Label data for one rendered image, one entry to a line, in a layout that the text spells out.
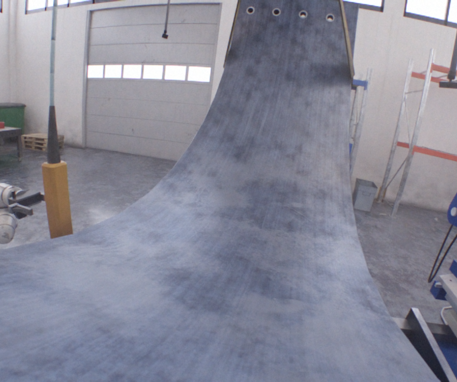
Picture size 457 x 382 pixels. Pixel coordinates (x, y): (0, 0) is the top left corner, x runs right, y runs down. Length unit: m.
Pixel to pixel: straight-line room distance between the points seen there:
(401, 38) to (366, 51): 0.95
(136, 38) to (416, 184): 8.91
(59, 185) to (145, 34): 7.74
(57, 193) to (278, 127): 0.95
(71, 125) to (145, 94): 3.16
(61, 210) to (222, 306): 0.80
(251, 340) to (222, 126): 1.03
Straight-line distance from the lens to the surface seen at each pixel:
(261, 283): 0.51
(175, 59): 7.94
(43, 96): 11.15
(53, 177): 1.03
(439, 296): 2.35
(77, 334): 0.29
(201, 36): 7.80
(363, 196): 6.09
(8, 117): 10.98
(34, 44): 11.72
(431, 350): 1.80
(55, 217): 1.08
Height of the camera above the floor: 1.73
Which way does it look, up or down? 19 degrees down
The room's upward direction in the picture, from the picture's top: 7 degrees clockwise
